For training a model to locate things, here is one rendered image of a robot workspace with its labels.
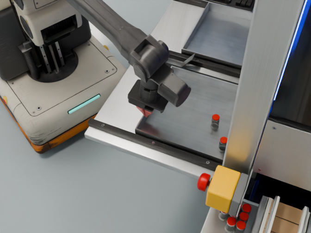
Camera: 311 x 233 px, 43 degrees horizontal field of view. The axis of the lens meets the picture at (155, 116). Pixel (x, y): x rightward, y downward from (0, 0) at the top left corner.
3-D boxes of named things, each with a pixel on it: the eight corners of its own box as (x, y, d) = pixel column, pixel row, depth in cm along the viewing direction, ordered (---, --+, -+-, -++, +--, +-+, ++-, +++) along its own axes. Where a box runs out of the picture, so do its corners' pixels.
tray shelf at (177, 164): (304, 28, 138) (306, 24, 137) (248, 198, 100) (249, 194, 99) (177, -3, 151) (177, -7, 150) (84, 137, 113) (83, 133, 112)
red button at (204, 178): (216, 182, 90) (218, 174, 87) (210, 197, 88) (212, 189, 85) (201, 176, 92) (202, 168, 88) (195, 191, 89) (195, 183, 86)
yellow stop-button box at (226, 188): (245, 190, 91) (249, 174, 85) (235, 217, 87) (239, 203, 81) (213, 178, 93) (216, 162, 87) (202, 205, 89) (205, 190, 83)
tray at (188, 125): (279, 105, 115) (282, 97, 113) (255, 178, 101) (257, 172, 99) (171, 73, 125) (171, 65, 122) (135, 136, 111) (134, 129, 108)
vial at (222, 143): (227, 147, 107) (229, 137, 103) (224, 153, 106) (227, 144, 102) (219, 144, 108) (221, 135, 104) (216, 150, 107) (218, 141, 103)
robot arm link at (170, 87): (157, 36, 90) (131, 62, 88) (196, 64, 87) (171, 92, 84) (160, 63, 101) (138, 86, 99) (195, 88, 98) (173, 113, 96)
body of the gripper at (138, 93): (161, 114, 102) (165, 98, 96) (126, 99, 104) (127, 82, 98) (171, 97, 106) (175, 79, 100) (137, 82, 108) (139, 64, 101)
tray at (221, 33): (303, 33, 134) (306, 25, 131) (285, 86, 120) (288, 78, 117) (208, 9, 143) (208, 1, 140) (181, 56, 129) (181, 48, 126)
